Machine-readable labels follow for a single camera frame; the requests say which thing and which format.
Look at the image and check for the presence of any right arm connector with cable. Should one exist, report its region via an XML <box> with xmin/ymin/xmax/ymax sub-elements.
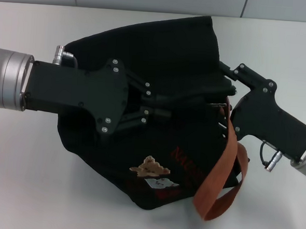
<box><xmin>258</xmin><ymin>140</ymin><xmax>286</xmax><ymax>175</ymax></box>

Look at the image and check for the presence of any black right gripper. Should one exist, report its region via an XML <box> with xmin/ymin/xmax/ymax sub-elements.
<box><xmin>213</xmin><ymin>61</ymin><xmax>306</xmax><ymax>164</ymax></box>

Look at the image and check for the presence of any left arm connector with cable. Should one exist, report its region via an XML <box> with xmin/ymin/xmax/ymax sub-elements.
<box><xmin>51</xmin><ymin>44</ymin><xmax>80</xmax><ymax>69</ymax></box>

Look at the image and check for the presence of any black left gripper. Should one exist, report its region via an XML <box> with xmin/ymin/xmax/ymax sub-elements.
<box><xmin>18</xmin><ymin>52</ymin><xmax>178</xmax><ymax>140</ymax></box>

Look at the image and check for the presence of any black bag with orange handles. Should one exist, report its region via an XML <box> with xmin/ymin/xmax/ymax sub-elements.
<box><xmin>52</xmin><ymin>6</ymin><xmax>260</xmax><ymax>224</ymax></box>

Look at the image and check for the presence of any arm connector with cable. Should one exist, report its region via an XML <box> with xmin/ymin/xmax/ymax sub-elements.
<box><xmin>258</xmin><ymin>140</ymin><xmax>286</xmax><ymax>175</ymax></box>
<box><xmin>51</xmin><ymin>44</ymin><xmax>80</xmax><ymax>69</ymax></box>

